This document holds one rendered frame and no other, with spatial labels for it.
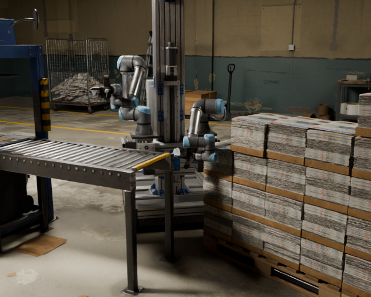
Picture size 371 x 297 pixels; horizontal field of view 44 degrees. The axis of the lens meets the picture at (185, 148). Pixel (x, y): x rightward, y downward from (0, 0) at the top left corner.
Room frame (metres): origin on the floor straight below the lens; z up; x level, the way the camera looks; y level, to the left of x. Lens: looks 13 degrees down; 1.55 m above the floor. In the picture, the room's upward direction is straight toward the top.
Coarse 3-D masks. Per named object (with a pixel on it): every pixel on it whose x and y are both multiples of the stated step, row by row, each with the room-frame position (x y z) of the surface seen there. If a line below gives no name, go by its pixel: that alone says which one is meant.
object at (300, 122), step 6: (276, 120) 2.91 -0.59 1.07; (282, 120) 2.92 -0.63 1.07; (288, 120) 2.93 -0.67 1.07; (294, 120) 2.93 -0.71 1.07; (300, 120) 2.93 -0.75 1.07; (306, 120) 2.93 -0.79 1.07; (312, 120) 2.93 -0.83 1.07; (318, 120) 2.93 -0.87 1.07; (324, 120) 2.93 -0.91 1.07; (294, 126) 2.71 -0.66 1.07; (300, 126) 2.71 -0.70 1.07; (306, 126) 2.71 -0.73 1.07
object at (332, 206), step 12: (228, 180) 3.09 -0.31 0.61; (240, 180) 3.02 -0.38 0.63; (276, 192) 2.79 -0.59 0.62; (288, 192) 2.73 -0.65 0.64; (216, 204) 3.18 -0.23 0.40; (324, 204) 2.54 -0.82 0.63; (336, 204) 2.48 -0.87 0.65; (252, 216) 2.93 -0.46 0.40; (204, 228) 3.27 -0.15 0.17; (276, 228) 2.78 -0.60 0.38; (288, 228) 2.71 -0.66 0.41; (228, 240) 3.09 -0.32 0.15; (324, 240) 2.52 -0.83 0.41; (264, 252) 2.85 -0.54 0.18; (288, 264) 2.70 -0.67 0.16; (300, 264) 2.65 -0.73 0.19; (324, 276) 2.51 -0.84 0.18
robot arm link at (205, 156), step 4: (204, 152) 3.08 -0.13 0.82; (208, 152) 3.05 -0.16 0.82; (212, 152) 3.06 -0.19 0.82; (216, 152) 3.06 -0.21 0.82; (200, 156) 3.08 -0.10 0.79; (204, 156) 3.07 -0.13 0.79; (208, 156) 3.05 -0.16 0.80; (212, 156) 3.04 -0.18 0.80; (216, 156) 3.06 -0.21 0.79; (204, 160) 3.08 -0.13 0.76; (208, 160) 3.06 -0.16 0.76; (212, 160) 3.05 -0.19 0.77; (216, 160) 3.06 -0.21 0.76
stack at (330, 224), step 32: (224, 160) 3.12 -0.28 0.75; (256, 160) 2.92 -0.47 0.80; (224, 192) 3.12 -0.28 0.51; (256, 192) 2.91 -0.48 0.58; (320, 192) 2.56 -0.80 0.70; (224, 224) 3.13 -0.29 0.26; (256, 224) 2.90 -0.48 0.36; (288, 224) 2.72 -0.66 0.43; (320, 224) 2.56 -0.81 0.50; (224, 256) 3.11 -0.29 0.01; (256, 256) 2.89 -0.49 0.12; (288, 256) 2.71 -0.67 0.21; (320, 256) 2.54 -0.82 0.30; (320, 288) 2.53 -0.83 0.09
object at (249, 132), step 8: (232, 120) 3.05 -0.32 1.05; (240, 120) 3.00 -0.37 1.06; (248, 120) 2.96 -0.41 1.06; (256, 120) 2.96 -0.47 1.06; (264, 120) 2.96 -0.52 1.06; (272, 120) 2.97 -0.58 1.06; (232, 128) 3.06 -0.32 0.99; (240, 128) 3.01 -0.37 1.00; (248, 128) 2.95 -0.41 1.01; (256, 128) 2.90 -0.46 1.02; (264, 128) 2.85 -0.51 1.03; (232, 136) 3.06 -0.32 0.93; (240, 136) 3.01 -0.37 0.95; (248, 136) 2.95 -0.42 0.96; (256, 136) 2.90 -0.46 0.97; (264, 136) 2.86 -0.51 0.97; (240, 144) 3.00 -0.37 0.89; (248, 144) 2.96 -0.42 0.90; (256, 144) 2.90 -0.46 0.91; (264, 144) 2.87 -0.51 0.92
